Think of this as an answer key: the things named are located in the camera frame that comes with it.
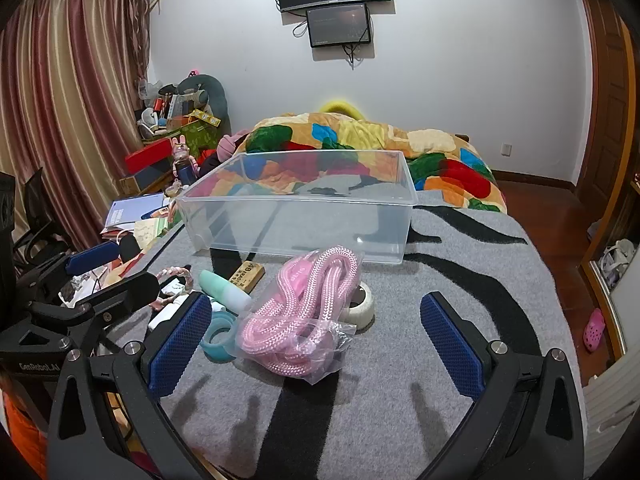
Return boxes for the pink rope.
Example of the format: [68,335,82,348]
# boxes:
[235,245,370,387]

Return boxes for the black office chair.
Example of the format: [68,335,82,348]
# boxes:
[12,167,72,272]

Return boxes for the colourful patchwork quilt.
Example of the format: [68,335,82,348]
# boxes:
[231,110,509,212]

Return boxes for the teal tape ring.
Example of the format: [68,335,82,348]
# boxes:
[201,310,241,364]

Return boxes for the small black wall monitor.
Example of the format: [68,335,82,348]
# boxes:
[305,3,374,50]

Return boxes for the white ribbed cloth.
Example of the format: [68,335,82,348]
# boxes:
[581,347,640,480]

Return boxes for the mint green bottle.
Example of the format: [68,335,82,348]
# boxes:
[198,269,254,314]

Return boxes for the brown wooden door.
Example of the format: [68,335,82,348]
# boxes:
[574,0,637,207]

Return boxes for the pile of papers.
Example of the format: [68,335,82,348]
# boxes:
[100,204,182,252]

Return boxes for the red box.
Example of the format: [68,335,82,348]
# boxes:
[124,137,174,176]

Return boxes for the grey black striped blanket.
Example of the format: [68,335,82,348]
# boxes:
[106,204,584,480]

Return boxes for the black monitor cable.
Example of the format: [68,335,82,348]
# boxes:
[343,42,375,70]

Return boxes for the white tape roll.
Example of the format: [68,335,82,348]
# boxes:
[342,280,376,334]

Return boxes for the lilac notebook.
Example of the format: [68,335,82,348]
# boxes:
[103,192,169,229]

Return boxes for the white flat box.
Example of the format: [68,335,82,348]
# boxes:
[148,294,190,334]

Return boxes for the pink knitted hat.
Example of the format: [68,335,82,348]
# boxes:
[215,129,252,162]

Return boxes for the small wooden block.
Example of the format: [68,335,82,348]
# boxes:
[227,260,266,294]

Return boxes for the brown tasselled curtain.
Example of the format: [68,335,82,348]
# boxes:
[124,0,162,63]

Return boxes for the pink clog shoe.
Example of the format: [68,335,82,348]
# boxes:
[583,308,606,354]

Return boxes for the small white card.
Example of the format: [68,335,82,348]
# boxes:
[159,276,189,297]

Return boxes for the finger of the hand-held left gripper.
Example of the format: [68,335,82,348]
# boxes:
[15,240,122,307]
[27,272,161,333]

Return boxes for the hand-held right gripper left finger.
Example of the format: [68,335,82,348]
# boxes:
[47,291,236,480]

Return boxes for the yellow pillow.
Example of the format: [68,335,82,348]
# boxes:
[319,98,367,122]

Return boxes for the pink white braided cord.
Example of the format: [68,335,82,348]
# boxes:
[149,265,194,312]

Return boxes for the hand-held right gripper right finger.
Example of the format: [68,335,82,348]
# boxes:
[419,292,587,480]

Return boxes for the clear plastic storage box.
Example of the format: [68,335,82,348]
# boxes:
[174,149,418,265]

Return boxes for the green cardboard box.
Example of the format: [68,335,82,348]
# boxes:
[171,118,224,152]

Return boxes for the small white fan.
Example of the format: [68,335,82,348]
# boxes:
[137,107,162,137]

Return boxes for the striped pink curtain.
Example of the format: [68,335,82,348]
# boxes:
[0,0,152,257]

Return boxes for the pink bunny figure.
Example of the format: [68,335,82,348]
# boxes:
[170,136,199,184]

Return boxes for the wooden framed wardrobe mirror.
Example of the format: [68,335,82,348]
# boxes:
[579,35,640,363]

